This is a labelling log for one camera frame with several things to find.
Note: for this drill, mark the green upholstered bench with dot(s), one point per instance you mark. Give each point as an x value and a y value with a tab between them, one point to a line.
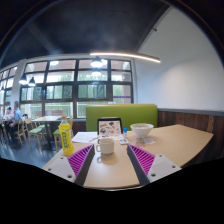
133	115

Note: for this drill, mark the white ceramic mug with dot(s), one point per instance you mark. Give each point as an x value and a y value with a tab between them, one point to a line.
106	146

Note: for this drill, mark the small white box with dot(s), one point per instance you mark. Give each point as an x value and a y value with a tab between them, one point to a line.
123	141

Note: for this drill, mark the black-framed tablet with pictures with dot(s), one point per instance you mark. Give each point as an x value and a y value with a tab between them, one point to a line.
110	126

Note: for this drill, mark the white bowl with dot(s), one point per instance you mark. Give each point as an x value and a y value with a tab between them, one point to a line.
141	129

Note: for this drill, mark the long curved ceiling light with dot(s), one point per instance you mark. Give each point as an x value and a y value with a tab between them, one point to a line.
133	56

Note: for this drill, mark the yellow drink bottle orange cap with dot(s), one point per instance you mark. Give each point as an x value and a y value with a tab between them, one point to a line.
66	138

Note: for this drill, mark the colourful printed sheet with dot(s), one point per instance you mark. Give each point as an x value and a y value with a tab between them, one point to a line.
117	136

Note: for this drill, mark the pen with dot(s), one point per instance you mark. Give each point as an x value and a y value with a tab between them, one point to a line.
94	138

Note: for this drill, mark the person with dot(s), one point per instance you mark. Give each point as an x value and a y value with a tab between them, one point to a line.
16	115
8	112

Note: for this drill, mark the large dark-framed window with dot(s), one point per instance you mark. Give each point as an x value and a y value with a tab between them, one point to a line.
76	83

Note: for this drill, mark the white paper sheet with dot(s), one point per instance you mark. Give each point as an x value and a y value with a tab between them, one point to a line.
82	137

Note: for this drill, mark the black pendant lamps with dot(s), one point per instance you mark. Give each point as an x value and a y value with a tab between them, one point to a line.
96	62

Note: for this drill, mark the light wooden dining table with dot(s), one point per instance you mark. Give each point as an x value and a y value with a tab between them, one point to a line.
46	118

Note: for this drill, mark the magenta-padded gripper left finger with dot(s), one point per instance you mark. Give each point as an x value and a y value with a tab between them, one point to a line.
60	166

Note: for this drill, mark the small blue-capped white bottle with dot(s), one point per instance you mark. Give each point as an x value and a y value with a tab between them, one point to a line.
125	132

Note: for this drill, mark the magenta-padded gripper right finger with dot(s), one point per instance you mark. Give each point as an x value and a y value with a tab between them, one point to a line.
160	165

